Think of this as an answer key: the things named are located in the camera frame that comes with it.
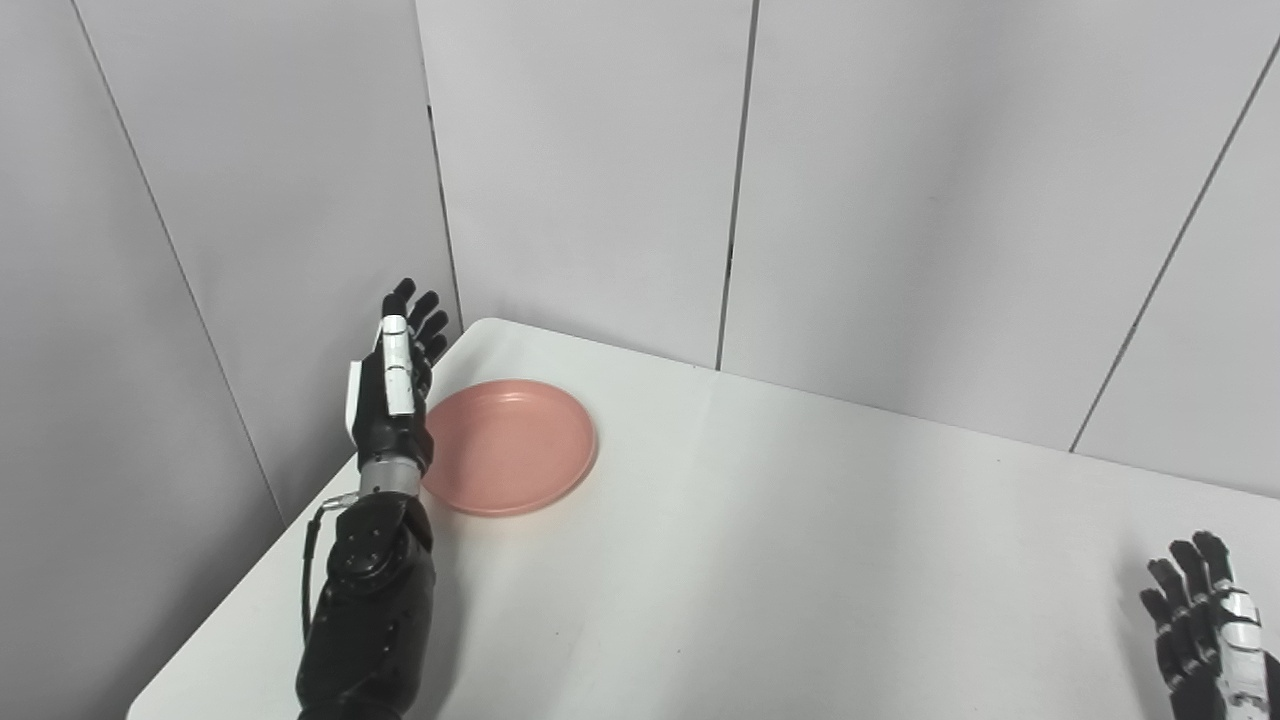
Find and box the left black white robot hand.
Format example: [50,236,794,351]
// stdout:
[346,278,450,473]

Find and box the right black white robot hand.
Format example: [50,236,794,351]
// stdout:
[1140,531,1280,720]

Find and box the pink round plate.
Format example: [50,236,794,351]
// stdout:
[421,379,598,518]

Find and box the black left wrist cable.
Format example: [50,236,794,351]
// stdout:
[302,491,361,646]

